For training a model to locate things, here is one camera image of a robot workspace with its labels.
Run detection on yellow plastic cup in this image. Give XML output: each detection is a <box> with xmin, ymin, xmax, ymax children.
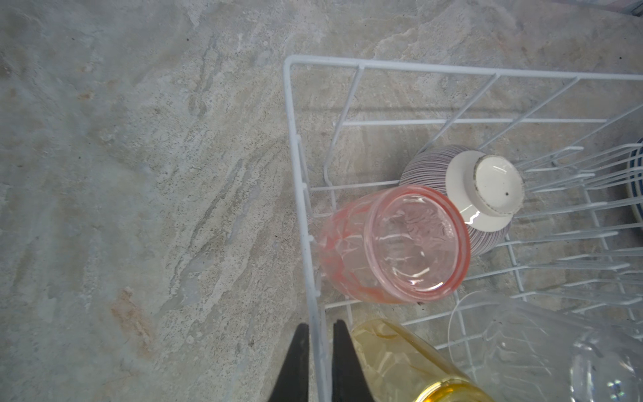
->
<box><xmin>351</xmin><ymin>318</ymin><xmax>492</xmax><ymax>402</ymax></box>

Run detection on striped ceramic bowl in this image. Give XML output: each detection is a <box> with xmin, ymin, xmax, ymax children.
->
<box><xmin>400</xmin><ymin>145</ymin><xmax>525</xmax><ymax>256</ymax></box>

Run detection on pink plastic cup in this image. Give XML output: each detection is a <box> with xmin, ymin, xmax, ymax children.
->
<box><xmin>316</xmin><ymin>185</ymin><xmax>472</xmax><ymax>304</ymax></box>

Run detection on clear glass cup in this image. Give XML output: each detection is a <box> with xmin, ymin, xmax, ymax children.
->
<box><xmin>448</xmin><ymin>291</ymin><xmax>642</xmax><ymax>401</ymax></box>

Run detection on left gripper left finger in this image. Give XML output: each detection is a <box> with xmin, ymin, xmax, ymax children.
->
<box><xmin>268</xmin><ymin>323</ymin><xmax>310</xmax><ymax>402</ymax></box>

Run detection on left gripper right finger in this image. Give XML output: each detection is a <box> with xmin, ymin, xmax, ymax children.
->
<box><xmin>332</xmin><ymin>320</ymin><xmax>374</xmax><ymax>402</ymax></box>

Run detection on white wire dish rack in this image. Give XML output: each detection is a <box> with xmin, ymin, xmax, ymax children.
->
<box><xmin>283</xmin><ymin>55</ymin><xmax>642</xmax><ymax>401</ymax></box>

